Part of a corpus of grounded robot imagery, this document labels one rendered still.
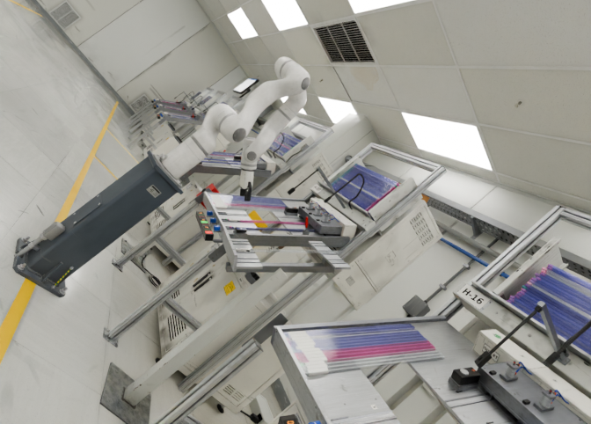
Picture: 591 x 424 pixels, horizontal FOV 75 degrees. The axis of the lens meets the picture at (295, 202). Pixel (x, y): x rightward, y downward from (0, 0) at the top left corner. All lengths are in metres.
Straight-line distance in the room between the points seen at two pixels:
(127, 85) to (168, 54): 1.25
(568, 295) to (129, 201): 1.70
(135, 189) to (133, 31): 8.89
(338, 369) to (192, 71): 9.83
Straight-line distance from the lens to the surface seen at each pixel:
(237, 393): 2.51
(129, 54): 10.54
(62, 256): 1.94
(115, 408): 1.82
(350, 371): 1.21
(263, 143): 1.93
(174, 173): 1.83
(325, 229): 2.15
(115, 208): 1.84
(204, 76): 10.66
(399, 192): 2.25
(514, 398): 1.31
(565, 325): 1.52
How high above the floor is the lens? 0.90
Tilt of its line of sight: 5 degrees up
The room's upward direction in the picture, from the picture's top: 51 degrees clockwise
